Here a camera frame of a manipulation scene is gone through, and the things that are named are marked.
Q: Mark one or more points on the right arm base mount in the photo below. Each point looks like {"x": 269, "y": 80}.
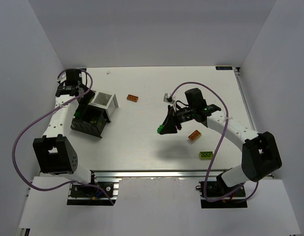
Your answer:
{"x": 236, "y": 196}

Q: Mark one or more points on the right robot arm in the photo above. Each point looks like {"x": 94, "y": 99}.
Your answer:
{"x": 260, "y": 155}

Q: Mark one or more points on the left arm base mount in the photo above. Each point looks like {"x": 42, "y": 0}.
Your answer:
{"x": 80, "y": 195}

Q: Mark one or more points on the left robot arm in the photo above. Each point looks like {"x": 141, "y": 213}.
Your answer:
{"x": 55, "y": 154}

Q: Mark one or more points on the white slotted container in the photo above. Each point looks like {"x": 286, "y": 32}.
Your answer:
{"x": 105, "y": 100}

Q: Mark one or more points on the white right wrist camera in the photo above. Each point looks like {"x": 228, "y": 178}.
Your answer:
{"x": 170, "y": 99}

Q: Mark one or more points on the black slotted container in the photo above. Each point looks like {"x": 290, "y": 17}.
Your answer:
{"x": 83, "y": 122}

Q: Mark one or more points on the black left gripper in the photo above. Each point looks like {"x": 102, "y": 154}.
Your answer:
{"x": 85, "y": 108}

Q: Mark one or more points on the aluminium table edge rail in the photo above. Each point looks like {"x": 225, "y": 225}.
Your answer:
{"x": 151, "y": 174}

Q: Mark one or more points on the right side table rail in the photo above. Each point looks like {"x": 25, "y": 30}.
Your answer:
{"x": 244, "y": 97}

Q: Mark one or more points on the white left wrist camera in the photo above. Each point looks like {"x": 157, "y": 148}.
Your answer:
{"x": 61, "y": 78}

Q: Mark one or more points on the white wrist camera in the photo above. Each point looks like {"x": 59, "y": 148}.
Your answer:
{"x": 170, "y": 99}
{"x": 61, "y": 78}

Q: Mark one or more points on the lime long lego brick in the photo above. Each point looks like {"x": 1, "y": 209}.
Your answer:
{"x": 206, "y": 155}

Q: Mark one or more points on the orange lego brick with lime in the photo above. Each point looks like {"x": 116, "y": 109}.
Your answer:
{"x": 195, "y": 135}

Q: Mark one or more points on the brown lego brick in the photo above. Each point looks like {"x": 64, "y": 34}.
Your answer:
{"x": 132, "y": 98}

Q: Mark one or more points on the green two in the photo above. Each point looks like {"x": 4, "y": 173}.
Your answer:
{"x": 77, "y": 114}

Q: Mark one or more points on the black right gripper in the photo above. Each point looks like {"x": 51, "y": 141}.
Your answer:
{"x": 177, "y": 119}

